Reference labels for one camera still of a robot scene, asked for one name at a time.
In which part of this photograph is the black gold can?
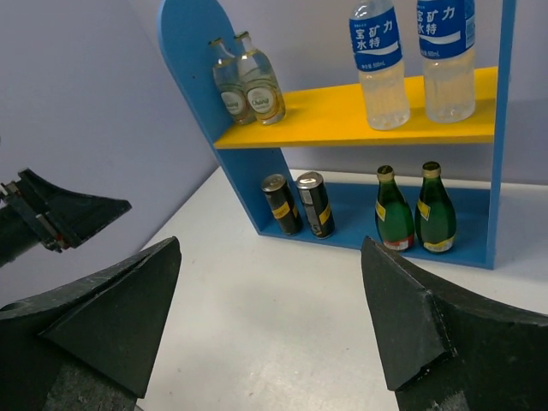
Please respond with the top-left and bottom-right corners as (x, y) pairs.
(296, 171), (335, 239)
(261, 174), (303, 235)

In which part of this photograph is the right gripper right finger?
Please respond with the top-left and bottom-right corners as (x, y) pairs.
(360, 237), (547, 410)

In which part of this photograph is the right yellow soda water bottle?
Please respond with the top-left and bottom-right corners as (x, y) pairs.
(234, 31), (286, 125)

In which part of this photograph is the yellow soda water bottle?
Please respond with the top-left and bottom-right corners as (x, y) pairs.
(234, 31), (286, 125)
(209, 38), (256, 125)

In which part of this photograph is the blue shelf with yellow board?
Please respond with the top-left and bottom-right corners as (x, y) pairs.
(157, 1), (516, 269)

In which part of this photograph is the black gold can front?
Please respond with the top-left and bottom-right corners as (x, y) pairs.
(261, 174), (303, 235)

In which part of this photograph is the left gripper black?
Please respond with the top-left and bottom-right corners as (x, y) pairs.
(1, 169), (132, 266)

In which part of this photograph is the Pocari water bottle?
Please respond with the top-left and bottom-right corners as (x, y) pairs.
(416, 0), (475, 123)
(348, 1), (410, 130)

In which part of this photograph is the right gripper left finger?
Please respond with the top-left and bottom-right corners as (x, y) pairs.
(1, 236), (182, 410)

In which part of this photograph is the left yellow soda water bottle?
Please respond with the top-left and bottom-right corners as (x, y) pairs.
(209, 38), (256, 125)

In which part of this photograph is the green glass bottle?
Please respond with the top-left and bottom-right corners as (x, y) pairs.
(375, 165), (414, 252)
(414, 161), (456, 253)

